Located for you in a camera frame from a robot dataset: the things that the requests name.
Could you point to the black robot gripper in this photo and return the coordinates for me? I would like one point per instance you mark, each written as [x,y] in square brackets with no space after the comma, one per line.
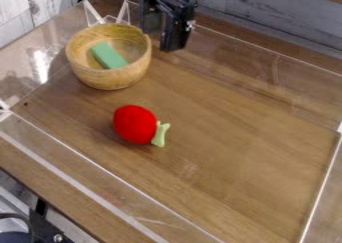
[179,21]

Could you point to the brown wooden bowl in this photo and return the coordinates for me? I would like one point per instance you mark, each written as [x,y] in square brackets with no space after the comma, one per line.
[130,42]

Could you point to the green rectangular block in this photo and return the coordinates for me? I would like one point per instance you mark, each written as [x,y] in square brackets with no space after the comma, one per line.
[107,56]

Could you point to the red plush tomato toy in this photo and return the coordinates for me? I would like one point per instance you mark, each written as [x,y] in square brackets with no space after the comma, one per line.
[138,126]

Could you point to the clear acrylic tray barrier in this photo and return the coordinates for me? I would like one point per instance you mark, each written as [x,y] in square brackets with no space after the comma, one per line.
[250,170]

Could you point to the black clamp under table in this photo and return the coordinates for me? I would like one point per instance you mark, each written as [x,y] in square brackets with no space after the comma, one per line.
[46,232]

